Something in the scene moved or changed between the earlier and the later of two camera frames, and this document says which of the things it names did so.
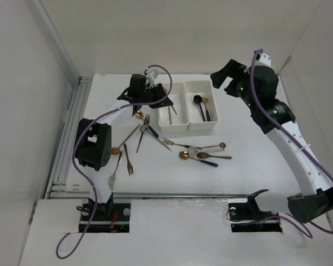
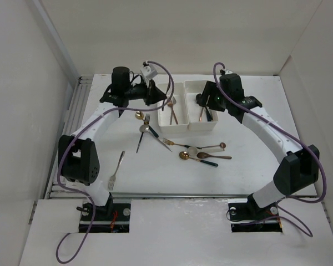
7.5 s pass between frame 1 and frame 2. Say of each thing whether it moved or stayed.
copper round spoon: moved
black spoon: moved
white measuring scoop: stayed
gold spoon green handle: stayed
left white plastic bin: stayed
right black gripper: moved
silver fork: stayed
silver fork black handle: stayed
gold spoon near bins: stayed
